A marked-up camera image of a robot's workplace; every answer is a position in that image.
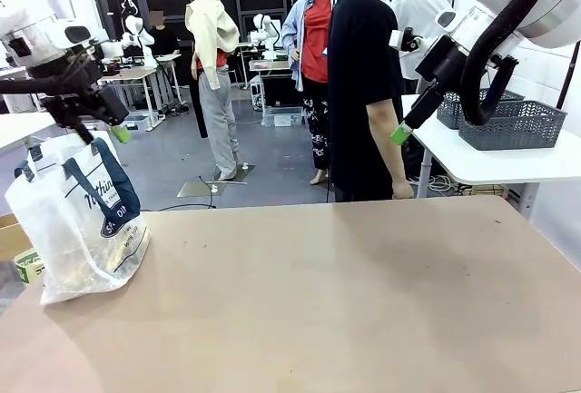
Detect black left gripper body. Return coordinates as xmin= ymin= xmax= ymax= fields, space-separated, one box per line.
xmin=26 ymin=50 xmax=103 ymax=127

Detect white desk with leg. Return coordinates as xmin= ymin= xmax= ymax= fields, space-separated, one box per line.
xmin=0 ymin=111 xmax=55 ymax=153

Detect white background desk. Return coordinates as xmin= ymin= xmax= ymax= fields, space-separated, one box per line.
xmin=97 ymin=68 xmax=167 ymax=133

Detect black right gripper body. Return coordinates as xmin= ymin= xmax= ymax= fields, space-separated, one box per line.
xmin=415 ymin=34 xmax=468 ymax=90

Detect person in red shirt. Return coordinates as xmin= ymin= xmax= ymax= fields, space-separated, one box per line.
xmin=281 ymin=0 xmax=340 ymax=185

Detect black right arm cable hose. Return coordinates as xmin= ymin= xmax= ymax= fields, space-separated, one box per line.
xmin=458 ymin=0 xmax=568 ymax=127

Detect plain brown cardboard box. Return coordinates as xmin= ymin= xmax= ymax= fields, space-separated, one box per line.
xmin=0 ymin=213 xmax=33 ymax=262

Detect clear plastic storage bin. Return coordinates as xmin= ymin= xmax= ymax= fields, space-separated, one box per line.
xmin=261 ymin=106 xmax=304 ymax=129

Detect small grey plastic basket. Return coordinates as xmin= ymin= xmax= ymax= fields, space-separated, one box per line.
xmin=436 ymin=87 xmax=526 ymax=131

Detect metal floor plate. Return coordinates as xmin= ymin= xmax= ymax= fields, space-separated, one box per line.
xmin=176 ymin=178 xmax=251 ymax=199

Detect person in black t-shirt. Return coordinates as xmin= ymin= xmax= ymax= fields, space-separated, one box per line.
xmin=326 ymin=0 xmax=405 ymax=203

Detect person's left hand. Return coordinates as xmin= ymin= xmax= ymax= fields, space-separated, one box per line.
xmin=390 ymin=178 xmax=415 ymax=200

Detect light wooden crate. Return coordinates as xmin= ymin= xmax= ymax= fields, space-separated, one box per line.
xmin=469 ymin=183 xmax=512 ymax=199

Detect seated person in black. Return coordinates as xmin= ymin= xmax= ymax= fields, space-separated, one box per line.
xmin=147 ymin=9 xmax=181 ymax=56

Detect white side table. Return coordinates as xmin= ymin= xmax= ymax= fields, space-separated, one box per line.
xmin=400 ymin=93 xmax=581 ymax=220

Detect black floor cable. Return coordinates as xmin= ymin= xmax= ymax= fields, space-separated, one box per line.
xmin=139 ymin=173 xmax=219 ymax=211

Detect large grey plastic basket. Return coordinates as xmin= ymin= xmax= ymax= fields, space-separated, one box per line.
xmin=458 ymin=100 xmax=568 ymax=152

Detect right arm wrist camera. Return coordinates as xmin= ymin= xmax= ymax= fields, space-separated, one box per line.
xmin=388 ymin=26 xmax=428 ymax=54

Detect cardboard box green print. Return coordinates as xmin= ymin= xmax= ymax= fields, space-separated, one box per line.
xmin=15 ymin=250 xmax=46 ymax=285

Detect mannequin with beige jacket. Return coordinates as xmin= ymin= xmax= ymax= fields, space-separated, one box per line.
xmin=176 ymin=0 xmax=241 ymax=182

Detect black slanted pole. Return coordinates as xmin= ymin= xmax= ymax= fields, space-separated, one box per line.
xmin=556 ymin=41 xmax=581 ymax=108

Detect person's left forearm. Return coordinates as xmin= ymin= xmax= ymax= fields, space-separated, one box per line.
xmin=369 ymin=115 xmax=412 ymax=183

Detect clear plastic bag navy handles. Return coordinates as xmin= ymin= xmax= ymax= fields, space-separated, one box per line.
xmin=4 ymin=132 xmax=152 ymax=307

